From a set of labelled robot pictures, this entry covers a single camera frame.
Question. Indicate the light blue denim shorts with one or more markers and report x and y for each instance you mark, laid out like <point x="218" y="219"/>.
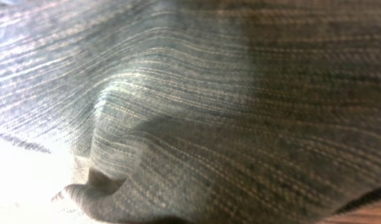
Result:
<point x="189" y="111"/>

